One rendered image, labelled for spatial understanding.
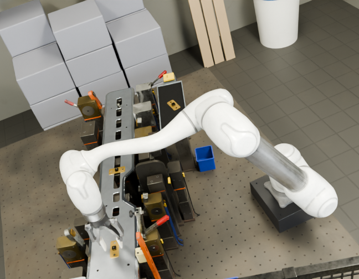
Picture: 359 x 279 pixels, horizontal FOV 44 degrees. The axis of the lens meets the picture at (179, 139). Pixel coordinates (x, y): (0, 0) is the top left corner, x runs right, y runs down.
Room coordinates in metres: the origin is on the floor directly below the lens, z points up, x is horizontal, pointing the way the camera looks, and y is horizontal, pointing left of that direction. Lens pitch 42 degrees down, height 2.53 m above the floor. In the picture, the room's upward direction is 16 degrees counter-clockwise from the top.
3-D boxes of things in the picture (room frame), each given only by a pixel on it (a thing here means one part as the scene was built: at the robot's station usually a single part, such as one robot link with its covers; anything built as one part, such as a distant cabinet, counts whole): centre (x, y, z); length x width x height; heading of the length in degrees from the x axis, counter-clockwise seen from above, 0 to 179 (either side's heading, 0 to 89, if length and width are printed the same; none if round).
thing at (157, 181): (1.37, 0.15, 0.91); 0.07 x 0.05 x 0.42; 84
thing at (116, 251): (1.15, 0.39, 1.01); 0.08 x 0.04 x 0.01; 174
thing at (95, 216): (1.15, 0.39, 1.28); 0.09 x 0.09 x 0.06
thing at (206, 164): (1.78, -0.11, 0.75); 0.11 x 0.10 x 0.09; 174
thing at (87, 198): (1.16, 0.40, 1.38); 0.13 x 0.11 x 0.16; 15
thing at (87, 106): (2.22, 0.49, 0.88); 0.14 x 0.09 x 0.36; 84
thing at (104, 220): (1.15, 0.39, 1.20); 0.08 x 0.07 x 0.09; 84
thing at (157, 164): (1.49, 0.15, 0.95); 0.18 x 0.13 x 0.49; 174
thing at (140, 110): (1.92, 0.13, 0.90); 0.13 x 0.08 x 0.41; 84
